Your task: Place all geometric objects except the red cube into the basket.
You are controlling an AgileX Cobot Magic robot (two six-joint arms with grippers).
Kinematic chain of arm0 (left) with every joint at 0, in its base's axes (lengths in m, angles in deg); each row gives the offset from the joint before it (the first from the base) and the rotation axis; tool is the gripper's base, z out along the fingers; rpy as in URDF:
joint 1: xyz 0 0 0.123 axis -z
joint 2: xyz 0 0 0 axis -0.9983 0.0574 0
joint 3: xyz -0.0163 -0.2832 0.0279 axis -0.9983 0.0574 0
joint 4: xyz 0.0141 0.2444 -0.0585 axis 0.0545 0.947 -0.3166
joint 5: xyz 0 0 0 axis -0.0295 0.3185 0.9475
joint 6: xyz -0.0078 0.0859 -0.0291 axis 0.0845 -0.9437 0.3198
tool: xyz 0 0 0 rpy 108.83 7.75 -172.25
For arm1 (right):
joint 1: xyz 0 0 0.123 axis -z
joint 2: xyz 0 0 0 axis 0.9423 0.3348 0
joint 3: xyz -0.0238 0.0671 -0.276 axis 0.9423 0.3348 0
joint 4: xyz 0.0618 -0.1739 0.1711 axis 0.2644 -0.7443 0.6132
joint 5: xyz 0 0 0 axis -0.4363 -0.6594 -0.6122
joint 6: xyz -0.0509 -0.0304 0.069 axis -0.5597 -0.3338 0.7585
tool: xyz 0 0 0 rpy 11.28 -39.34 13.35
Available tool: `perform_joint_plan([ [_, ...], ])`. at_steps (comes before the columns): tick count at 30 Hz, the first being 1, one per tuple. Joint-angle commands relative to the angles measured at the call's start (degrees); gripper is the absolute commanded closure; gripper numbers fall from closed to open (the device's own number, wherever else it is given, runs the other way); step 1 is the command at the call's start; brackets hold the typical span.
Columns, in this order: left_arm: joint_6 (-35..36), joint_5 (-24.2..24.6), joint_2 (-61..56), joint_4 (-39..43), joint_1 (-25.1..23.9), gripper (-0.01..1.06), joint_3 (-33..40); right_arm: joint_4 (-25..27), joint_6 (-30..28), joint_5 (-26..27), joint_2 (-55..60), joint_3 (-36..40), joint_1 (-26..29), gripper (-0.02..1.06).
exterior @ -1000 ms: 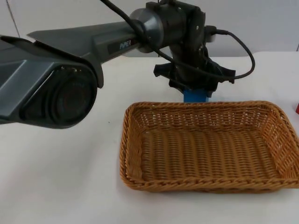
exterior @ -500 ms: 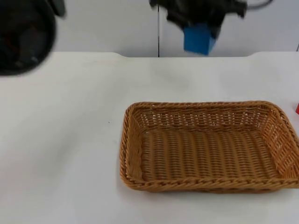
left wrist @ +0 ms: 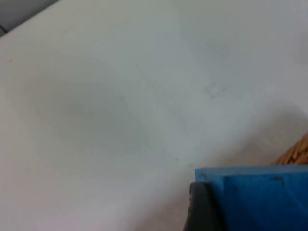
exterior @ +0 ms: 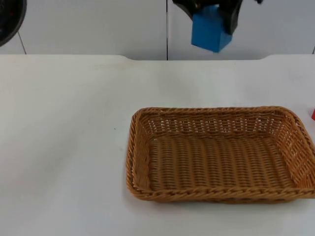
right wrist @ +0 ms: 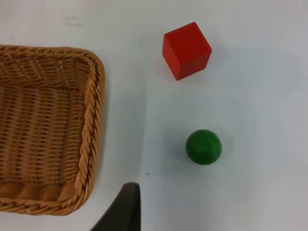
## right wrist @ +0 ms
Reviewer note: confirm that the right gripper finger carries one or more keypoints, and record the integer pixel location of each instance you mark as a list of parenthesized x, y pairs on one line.
[(125, 211)]

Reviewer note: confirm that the pale brown wicker basket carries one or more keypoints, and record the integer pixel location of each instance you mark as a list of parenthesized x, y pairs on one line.
[(48, 130)]

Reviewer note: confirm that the red cube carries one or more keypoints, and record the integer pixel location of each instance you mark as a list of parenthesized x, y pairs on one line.
[(186, 51)]

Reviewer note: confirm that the green ball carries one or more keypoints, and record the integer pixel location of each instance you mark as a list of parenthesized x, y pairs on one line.
[(204, 147)]

